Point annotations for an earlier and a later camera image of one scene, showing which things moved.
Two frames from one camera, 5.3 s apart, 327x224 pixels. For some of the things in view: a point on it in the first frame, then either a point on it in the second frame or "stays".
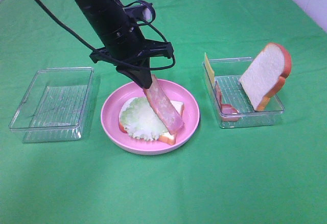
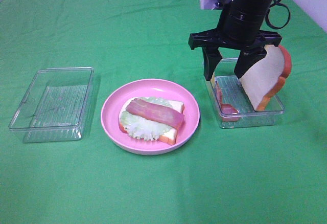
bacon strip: x=166 y=108 to x=153 y=112
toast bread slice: x=169 y=138 stays
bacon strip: x=228 y=112 stays
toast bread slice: x=265 y=76 stays
